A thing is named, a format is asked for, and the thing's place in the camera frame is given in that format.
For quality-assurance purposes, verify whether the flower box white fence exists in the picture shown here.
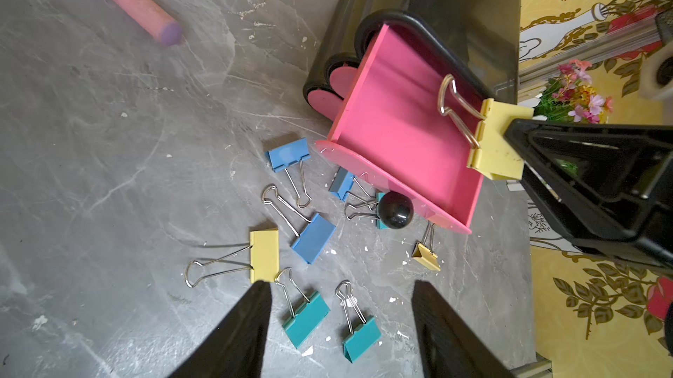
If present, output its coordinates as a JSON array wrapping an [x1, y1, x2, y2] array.
[[534, 59, 613, 125]]

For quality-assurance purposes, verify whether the black pink drawer cabinet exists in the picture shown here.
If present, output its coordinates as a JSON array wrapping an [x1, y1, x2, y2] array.
[[303, 0, 521, 234]]

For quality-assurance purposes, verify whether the blue binder clip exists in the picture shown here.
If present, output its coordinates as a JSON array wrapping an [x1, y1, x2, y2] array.
[[329, 167, 378, 211], [266, 138, 312, 209], [261, 185, 336, 264]]

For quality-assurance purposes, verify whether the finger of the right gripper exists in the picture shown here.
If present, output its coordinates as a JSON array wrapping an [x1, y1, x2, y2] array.
[[504, 119, 672, 268]]

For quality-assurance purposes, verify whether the teal binder clip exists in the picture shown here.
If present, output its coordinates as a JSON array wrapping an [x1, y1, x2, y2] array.
[[335, 280, 382, 363], [274, 268, 329, 349], [345, 192, 390, 230]]

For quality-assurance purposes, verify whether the small yellow binder clip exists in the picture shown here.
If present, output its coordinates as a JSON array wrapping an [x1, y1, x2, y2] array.
[[412, 221, 441, 272]]

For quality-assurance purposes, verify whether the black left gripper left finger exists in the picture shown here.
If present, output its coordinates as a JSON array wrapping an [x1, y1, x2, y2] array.
[[171, 282, 272, 377]]

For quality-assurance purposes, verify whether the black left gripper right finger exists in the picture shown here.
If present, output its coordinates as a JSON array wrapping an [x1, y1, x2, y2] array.
[[412, 280, 513, 377]]

